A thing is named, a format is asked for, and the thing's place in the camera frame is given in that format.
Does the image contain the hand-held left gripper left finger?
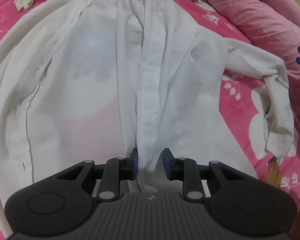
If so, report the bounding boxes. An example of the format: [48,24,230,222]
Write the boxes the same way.
[57,148,138,203]

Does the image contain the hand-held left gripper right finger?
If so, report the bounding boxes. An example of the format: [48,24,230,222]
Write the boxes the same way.
[163,148,243,202]

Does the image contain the white button shirt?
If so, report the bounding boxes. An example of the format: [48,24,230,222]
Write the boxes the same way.
[0,0,299,233]

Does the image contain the pink patterned quilt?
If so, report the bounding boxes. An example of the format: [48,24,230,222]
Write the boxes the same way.
[182,0,300,120]

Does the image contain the brown cloth strip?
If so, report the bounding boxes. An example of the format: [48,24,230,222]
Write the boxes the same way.
[266,155,282,188]

